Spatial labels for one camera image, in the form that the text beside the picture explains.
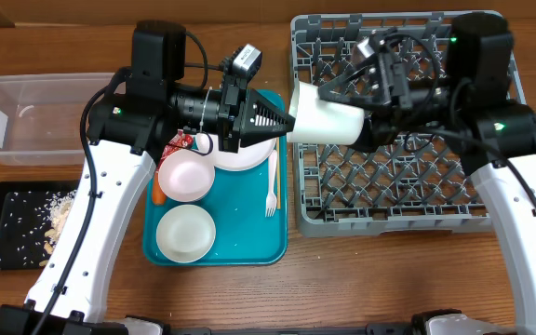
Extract orange carrot piece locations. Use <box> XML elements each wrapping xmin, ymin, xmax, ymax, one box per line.
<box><xmin>151</xmin><ymin>171</ymin><xmax>167</xmax><ymax>206</ymax></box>

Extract rice and peanut scraps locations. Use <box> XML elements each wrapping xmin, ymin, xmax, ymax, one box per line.
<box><xmin>36</xmin><ymin>190</ymin><xmax>76</xmax><ymax>267</ymax></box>

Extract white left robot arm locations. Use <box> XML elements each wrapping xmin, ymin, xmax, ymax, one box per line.
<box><xmin>0</xmin><ymin>20</ymin><xmax>295</xmax><ymax>335</ymax></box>

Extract light green bowl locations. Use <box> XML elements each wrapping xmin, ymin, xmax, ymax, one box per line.
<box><xmin>155</xmin><ymin>205</ymin><xmax>216</xmax><ymax>263</ymax></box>

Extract teal plastic tray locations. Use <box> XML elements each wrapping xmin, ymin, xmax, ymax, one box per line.
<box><xmin>141</xmin><ymin>88</ymin><xmax>288</xmax><ymax>267</ymax></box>

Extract wooden chopstick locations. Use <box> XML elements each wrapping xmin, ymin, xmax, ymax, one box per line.
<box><xmin>275</xmin><ymin>138</ymin><xmax>281</xmax><ymax>210</ymax></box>

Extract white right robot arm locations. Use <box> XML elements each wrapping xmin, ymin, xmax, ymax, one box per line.
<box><xmin>317</xmin><ymin>11</ymin><xmax>536</xmax><ymax>334</ymax></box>

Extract pink bowl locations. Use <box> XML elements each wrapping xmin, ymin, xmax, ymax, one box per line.
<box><xmin>158</xmin><ymin>150</ymin><xmax>216</xmax><ymax>203</ymax></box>

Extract red snack wrapper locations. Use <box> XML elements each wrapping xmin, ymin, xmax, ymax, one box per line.
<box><xmin>160</xmin><ymin>130</ymin><xmax>194</xmax><ymax>162</ymax></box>

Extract grey dishwasher rack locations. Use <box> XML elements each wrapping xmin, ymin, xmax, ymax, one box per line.
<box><xmin>291</xmin><ymin>11</ymin><xmax>527</xmax><ymax>237</ymax></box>

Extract large white plate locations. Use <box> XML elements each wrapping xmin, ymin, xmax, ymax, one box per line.
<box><xmin>194</xmin><ymin>134</ymin><xmax>276</xmax><ymax>171</ymax></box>

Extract white plastic cup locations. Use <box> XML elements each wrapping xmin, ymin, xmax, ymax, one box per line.
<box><xmin>287</xmin><ymin>82</ymin><xmax>365</xmax><ymax>145</ymax></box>

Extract white plastic fork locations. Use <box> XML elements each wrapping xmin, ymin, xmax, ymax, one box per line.
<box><xmin>265</xmin><ymin>150</ymin><xmax>278</xmax><ymax>218</ymax></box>

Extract black food waste tray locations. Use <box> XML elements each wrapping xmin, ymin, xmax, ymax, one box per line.
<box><xmin>0</xmin><ymin>181</ymin><xmax>78</xmax><ymax>270</ymax></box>

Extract clear plastic bin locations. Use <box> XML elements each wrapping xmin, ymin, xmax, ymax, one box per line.
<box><xmin>0</xmin><ymin>73</ymin><xmax>113</xmax><ymax>166</ymax></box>

